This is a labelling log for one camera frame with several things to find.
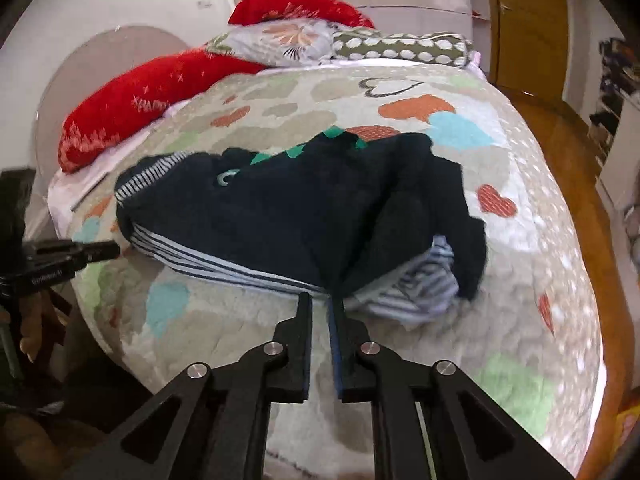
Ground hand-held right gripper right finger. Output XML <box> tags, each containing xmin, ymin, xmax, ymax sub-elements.
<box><xmin>327</xmin><ymin>296</ymin><xmax>576</xmax><ymax>480</ymax></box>

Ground grey floral pillow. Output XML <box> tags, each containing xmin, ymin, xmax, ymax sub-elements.
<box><xmin>202</xmin><ymin>20</ymin><xmax>346</xmax><ymax>68</ymax></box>

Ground wooden bed frame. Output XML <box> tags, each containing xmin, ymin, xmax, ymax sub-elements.
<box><xmin>492</xmin><ymin>85</ymin><xmax>636</xmax><ymax>480</ymax></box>

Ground wooden door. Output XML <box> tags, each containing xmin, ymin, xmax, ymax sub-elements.
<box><xmin>482</xmin><ymin>0</ymin><xmax>576</xmax><ymax>106</ymax></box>

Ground long red pillow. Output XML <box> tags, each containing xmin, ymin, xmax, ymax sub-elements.
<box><xmin>57</xmin><ymin>46</ymin><xmax>271</xmax><ymax>175</ymax></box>

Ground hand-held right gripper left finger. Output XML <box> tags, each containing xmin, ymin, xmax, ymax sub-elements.
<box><xmin>64</xmin><ymin>292</ymin><xmax>314</xmax><ymax>480</ymax></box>

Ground cluttered white shelf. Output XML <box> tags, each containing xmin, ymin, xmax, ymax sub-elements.
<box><xmin>587</xmin><ymin>35</ymin><xmax>640</xmax><ymax>266</ymax></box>

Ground heart-print fleece blanket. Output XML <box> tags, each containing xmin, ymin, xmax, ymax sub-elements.
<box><xmin>47</xmin><ymin>62</ymin><xmax>608</xmax><ymax>480</ymax></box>

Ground dark navy striped-cuff pants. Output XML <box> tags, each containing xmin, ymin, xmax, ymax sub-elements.
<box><xmin>114</xmin><ymin>129</ymin><xmax>489</xmax><ymax>332</ymax></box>

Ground grey rounded headboard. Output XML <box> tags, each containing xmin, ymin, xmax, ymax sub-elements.
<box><xmin>34</xmin><ymin>25</ymin><xmax>188</xmax><ymax>171</ymax></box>

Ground red pillow with white print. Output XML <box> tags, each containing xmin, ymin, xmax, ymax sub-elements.
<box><xmin>228</xmin><ymin>0</ymin><xmax>376</xmax><ymax>30</ymax></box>

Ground olive white-dotted pillow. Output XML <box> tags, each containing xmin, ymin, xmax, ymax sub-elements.
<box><xmin>331</xmin><ymin>30</ymin><xmax>475</xmax><ymax>68</ymax></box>

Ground white bed sheet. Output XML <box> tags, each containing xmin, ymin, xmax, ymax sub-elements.
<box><xmin>47</xmin><ymin>100</ymin><xmax>191</xmax><ymax>241</ymax></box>

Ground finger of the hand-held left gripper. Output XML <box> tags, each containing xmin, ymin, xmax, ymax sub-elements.
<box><xmin>35</xmin><ymin>240</ymin><xmax>122</xmax><ymax>264</ymax></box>

